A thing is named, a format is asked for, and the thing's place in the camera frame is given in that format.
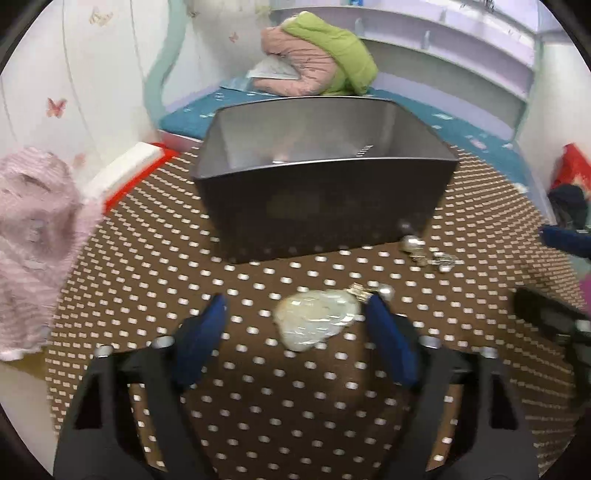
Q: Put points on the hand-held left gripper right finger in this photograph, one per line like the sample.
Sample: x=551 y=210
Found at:
x=392 y=344

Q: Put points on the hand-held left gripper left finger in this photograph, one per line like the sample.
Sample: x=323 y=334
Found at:
x=201 y=341

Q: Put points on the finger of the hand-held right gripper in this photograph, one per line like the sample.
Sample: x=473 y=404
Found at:
x=549 y=316
x=565 y=241

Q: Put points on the pearl earring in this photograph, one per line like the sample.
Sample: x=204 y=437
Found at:
x=412 y=243
x=386 y=291

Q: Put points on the white jade pendant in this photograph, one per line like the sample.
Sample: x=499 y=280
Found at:
x=314 y=321

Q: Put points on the small silver earring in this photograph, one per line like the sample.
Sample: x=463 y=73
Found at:
x=442 y=264

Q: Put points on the grey metal box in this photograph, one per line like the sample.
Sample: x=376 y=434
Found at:
x=323 y=207

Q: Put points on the dark clothing pile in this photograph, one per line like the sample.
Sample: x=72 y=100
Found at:
x=570 y=203

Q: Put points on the red bag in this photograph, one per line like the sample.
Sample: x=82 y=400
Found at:
x=572 y=161

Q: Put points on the brown polka dot tablecloth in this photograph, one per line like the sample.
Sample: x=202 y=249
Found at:
x=300 y=415

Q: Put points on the pink checked cloth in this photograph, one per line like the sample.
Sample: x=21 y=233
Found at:
x=37 y=221

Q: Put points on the teal candy print bed cover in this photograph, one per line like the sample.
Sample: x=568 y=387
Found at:
x=184 y=121

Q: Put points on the white pillow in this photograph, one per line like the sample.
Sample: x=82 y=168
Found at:
x=274 y=70

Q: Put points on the pink quilt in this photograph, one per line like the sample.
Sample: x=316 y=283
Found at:
x=304 y=69

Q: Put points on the white wardrobe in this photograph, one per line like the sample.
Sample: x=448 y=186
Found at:
x=92 y=69

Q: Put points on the green quilt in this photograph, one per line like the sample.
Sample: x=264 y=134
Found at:
x=341 y=50

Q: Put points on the small pink butterfly sticker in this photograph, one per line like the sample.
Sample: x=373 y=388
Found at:
x=234 y=36

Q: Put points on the cream butterfly sticker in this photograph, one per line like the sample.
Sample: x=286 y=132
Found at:
x=100 y=16

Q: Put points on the lilac wall shelf unit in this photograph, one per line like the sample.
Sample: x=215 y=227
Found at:
x=461 y=55

